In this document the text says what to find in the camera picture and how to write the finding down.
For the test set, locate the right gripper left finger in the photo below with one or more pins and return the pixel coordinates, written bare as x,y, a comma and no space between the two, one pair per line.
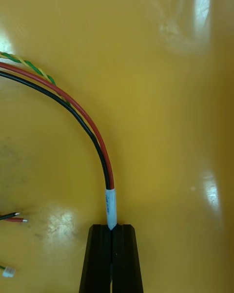
97,261

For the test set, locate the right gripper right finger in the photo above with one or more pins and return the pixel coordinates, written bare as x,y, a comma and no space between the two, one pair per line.
125,261

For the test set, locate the yellow-orange plastic bin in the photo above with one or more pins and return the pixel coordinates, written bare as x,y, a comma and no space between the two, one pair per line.
158,102

